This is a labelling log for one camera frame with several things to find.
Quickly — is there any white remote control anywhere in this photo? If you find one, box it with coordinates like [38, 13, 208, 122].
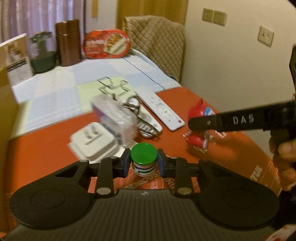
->
[134, 86, 185, 132]

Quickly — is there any person's right hand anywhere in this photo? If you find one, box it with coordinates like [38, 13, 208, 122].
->
[269, 138, 295, 191]

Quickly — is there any white product box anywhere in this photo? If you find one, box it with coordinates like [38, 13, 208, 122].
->
[0, 33, 34, 88]

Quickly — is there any red cat figurine toy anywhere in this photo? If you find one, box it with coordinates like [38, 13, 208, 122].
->
[187, 98, 215, 151]

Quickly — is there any wall switch plate pair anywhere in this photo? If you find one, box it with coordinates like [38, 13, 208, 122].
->
[202, 8, 227, 27]

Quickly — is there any brown cardboard box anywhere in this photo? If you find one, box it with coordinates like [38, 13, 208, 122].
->
[1, 68, 19, 235]

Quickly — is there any wooden wall strip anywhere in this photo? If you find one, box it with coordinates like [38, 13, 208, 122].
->
[91, 0, 99, 19]

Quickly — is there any purple curtain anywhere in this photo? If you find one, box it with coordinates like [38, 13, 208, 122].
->
[0, 0, 87, 45]

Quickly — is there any red printed cardboard mat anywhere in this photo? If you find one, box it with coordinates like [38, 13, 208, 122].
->
[3, 86, 282, 232]

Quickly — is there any metal wire stand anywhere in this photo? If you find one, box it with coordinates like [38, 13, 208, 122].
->
[97, 76, 135, 101]

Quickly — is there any dark green glass jar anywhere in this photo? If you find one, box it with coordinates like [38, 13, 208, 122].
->
[29, 31, 57, 74]

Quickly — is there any pastel checkered tablecloth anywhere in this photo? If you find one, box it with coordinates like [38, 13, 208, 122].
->
[11, 50, 180, 138]

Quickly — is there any white power adapter plug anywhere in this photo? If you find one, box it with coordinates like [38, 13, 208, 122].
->
[68, 122, 119, 164]

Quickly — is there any green capped small bottle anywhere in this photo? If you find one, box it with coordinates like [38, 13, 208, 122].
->
[130, 143, 158, 177]

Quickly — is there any white wall socket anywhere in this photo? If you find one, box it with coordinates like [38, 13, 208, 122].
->
[257, 26, 274, 47]

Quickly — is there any brown cylindrical canister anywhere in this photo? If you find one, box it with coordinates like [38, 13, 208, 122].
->
[55, 19, 82, 67]

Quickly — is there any clear plastic packet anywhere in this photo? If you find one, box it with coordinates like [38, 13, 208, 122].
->
[90, 94, 137, 146]

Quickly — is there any red oval food tin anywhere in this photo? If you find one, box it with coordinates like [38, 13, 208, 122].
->
[83, 29, 130, 59]

